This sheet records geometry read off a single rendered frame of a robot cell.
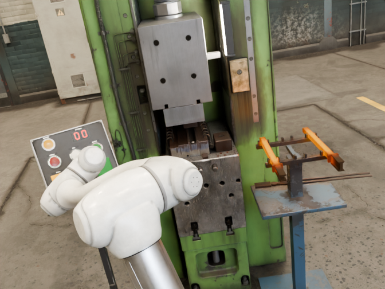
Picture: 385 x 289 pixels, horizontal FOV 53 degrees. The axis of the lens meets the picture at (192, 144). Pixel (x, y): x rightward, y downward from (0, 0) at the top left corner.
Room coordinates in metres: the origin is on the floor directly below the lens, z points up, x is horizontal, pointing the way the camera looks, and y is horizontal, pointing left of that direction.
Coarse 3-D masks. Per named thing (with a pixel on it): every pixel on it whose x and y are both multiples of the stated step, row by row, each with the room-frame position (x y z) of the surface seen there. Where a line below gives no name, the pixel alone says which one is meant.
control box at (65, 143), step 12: (60, 132) 1.71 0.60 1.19; (72, 132) 1.73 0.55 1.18; (84, 132) 1.74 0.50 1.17; (96, 132) 1.76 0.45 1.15; (36, 144) 1.65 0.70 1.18; (60, 144) 1.68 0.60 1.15; (72, 144) 1.69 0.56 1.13; (84, 144) 1.71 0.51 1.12; (108, 144) 1.74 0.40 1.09; (36, 156) 1.62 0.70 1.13; (48, 156) 1.64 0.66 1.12; (60, 156) 1.65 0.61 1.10; (108, 156) 1.71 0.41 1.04; (48, 168) 1.61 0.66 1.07; (60, 168) 1.62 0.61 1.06; (48, 180) 1.57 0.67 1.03
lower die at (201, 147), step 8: (176, 128) 2.11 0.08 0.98; (184, 128) 2.06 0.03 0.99; (200, 128) 2.02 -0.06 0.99; (176, 136) 1.98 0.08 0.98; (184, 136) 1.94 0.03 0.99; (200, 136) 1.90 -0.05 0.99; (176, 144) 1.87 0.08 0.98; (184, 144) 1.83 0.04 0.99; (192, 144) 1.83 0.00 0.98; (200, 144) 1.83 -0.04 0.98; (208, 144) 1.83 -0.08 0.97; (176, 152) 1.83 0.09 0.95; (184, 152) 1.83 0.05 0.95; (192, 152) 1.83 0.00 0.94; (200, 152) 1.83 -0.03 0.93; (208, 152) 1.83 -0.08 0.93
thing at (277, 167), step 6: (264, 138) 1.78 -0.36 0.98; (264, 144) 1.70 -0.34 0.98; (264, 150) 1.68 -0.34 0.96; (270, 150) 1.63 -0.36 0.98; (270, 156) 1.57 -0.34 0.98; (270, 162) 1.54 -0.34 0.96; (276, 162) 1.50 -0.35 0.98; (276, 168) 1.44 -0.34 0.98; (282, 168) 1.43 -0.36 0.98; (276, 174) 1.43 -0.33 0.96; (282, 174) 1.38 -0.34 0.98; (282, 180) 1.37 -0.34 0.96
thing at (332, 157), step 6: (306, 132) 1.78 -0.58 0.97; (312, 132) 1.76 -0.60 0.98; (312, 138) 1.69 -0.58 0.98; (318, 138) 1.68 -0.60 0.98; (318, 144) 1.62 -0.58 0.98; (324, 144) 1.60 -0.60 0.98; (324, 150) 1.54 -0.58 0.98; (330, 150) 1.53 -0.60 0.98; (330, 156) 1.48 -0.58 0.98; (336, 156) 1.45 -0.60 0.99; (336, 162) 1.43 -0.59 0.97; (342, 162) 1.40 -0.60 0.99; (336, 168) 1.42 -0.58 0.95; (342, 168) 1.40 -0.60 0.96
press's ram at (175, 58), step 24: (144, 24) 1.94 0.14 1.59; (168, 24) 1.83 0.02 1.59; (192, 24) 1.83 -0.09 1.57; (144, 48) 1.83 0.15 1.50; (168, 48) 1.83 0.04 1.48; (192, 48) 1.83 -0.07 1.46; (168, 72) 1.83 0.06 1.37; (192, 72) 1.83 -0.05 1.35; (168, 96) 1.83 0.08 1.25; (192, 96) 1.83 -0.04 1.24
